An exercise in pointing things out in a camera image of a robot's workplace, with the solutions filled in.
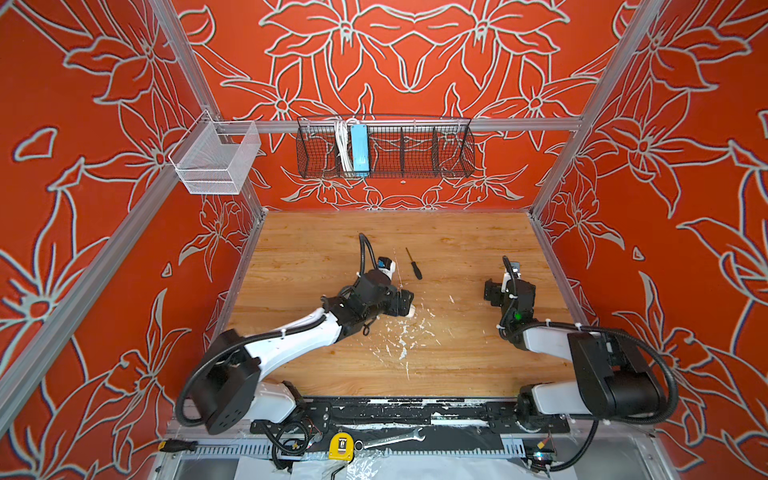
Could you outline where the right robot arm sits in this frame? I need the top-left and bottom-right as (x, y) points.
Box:
(484, 256), (680, 425)

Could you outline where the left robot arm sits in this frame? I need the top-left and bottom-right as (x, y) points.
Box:
(174, 234), (414, 435)

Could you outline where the black screwdriver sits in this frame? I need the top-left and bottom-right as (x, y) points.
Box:
(406, 248), (423, 280)

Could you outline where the silver wrench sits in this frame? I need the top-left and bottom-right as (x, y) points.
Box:
(354, 428), (426, 452)

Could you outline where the light blue power bank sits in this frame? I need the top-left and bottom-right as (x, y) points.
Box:
(350, 123), (370, 177)

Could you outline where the yellow tape measure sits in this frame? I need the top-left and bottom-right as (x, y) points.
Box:
(327, 432), (355, 463)

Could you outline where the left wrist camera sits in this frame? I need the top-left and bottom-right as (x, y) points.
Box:
(376, 256), (397, 280)

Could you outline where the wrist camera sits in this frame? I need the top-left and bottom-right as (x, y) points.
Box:
(376, 256), (397, 280)
(505, 261), (521, 281)

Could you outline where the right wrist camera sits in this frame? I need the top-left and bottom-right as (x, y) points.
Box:
(505, 261), (521, 281)

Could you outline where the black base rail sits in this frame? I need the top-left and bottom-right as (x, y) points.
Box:
(287, 396), (570, 435)

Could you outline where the black wire wall basket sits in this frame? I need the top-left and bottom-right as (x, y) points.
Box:
(296, 114), (476, 180)

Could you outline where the white coiled cable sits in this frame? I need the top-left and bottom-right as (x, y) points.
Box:
(333, 118), (354, 175)

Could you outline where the white mesh wall basket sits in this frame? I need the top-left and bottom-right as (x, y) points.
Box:
(168, 110), (262, 195)

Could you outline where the black handled tool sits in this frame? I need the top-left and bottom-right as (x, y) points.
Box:
(158, 439), (199, 453)

